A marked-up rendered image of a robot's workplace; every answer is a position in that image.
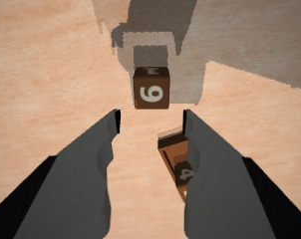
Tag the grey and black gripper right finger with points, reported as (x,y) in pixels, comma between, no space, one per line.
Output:
(230,196)

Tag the brown cube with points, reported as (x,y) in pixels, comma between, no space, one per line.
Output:
(151,88)
(182,176)

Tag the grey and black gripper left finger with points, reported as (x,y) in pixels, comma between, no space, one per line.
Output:
(66,196)

